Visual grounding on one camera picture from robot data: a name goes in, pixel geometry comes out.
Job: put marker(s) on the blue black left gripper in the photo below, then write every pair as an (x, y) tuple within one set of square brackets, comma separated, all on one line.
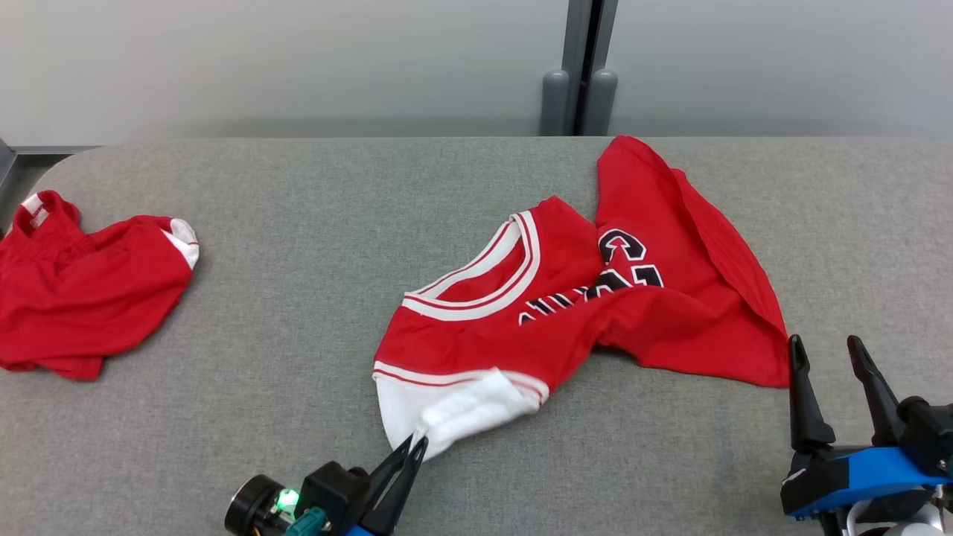
[(357, 531)]

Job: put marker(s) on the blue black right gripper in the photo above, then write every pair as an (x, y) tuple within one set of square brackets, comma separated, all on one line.
[(856, 476)]

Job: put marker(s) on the red basketball jersey white trim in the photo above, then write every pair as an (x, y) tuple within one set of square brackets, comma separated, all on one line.
[(655, 320)]

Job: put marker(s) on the red shorts with white trim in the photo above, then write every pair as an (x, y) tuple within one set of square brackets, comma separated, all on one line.
[(82, 290)]

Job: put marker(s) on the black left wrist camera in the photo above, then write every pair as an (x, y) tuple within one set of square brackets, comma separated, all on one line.
[(331, 487)]

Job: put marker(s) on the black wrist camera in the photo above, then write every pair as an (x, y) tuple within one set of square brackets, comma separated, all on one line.
[(331, 487), (931, 432)]

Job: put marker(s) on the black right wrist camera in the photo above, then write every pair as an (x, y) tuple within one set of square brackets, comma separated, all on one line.
[(931, 432)]

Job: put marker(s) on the grey metal partition frame leg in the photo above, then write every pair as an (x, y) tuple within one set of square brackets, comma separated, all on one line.
[(52, 150)]

